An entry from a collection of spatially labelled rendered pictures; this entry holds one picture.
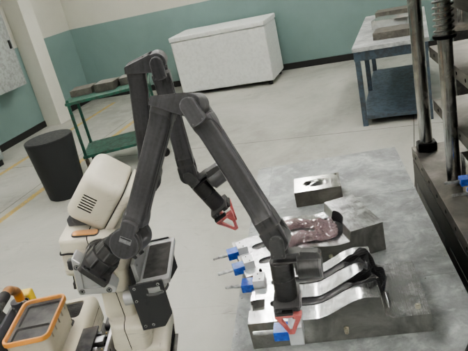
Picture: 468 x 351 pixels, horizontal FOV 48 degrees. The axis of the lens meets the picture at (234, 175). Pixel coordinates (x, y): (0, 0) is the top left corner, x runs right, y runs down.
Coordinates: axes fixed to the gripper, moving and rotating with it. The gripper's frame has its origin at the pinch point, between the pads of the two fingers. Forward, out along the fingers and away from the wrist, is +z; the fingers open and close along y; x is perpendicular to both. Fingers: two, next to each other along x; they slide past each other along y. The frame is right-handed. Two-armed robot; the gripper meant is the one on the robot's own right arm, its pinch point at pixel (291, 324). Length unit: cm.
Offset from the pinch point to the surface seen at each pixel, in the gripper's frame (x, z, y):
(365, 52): -67, 18, 412
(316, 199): -9, 12, 96
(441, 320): -39.7, 13.8, 14.1
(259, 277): 10.8, 3.8, 28.4
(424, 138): -62, 8, 138
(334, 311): -11.1, 4.8, 10.0
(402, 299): -30.1, 8.1, 17.0
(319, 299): -7.0, 6.9, 19.0
